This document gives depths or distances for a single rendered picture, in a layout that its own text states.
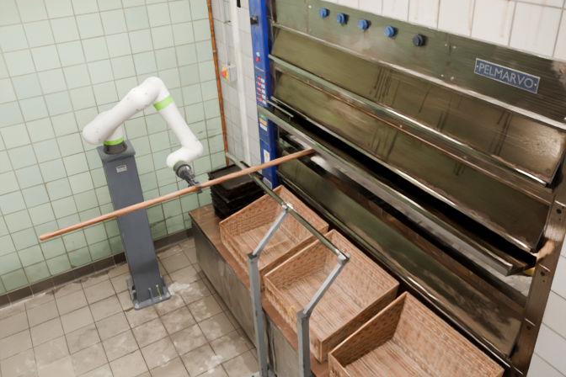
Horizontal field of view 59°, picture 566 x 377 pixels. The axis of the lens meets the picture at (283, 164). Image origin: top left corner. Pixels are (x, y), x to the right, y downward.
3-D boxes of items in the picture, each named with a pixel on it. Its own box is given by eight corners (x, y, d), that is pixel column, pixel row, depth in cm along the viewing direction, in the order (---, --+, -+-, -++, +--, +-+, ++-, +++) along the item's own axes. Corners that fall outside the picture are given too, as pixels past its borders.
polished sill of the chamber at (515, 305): (287, 140, 328) (286, 134, 326) (532, 310, 190) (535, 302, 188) (279, 142, 325) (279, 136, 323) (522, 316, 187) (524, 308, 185)
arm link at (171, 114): (155, 110, 295) (157, 112, 285) (172, 100, 297) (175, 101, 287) (189, 161, 307) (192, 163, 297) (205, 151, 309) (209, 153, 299)
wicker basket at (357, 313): (333, 264, 303) (333, 226, 290) (398, 323, 260) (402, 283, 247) (264, 296, 282) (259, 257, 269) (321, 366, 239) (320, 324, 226)
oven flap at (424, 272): (280, 172, 335) (288, 144, 329) (509, 357, 198) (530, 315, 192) (274, 171, 332) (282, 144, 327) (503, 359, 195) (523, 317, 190)
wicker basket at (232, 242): (284, 217, 349) (281, 183, 336) (331, 261, 306) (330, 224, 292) (220, 241, 328) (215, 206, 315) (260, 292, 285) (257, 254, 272)
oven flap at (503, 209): (276, 99, 310) (284, 67, 304) (535, 252, 173) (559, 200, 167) (270, 98, 308) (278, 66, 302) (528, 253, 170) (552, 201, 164)
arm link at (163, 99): (134, 87, 282) (150, 77, 277) (144, 79, 293) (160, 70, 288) (152, 114, 288) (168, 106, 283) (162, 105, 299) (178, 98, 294)
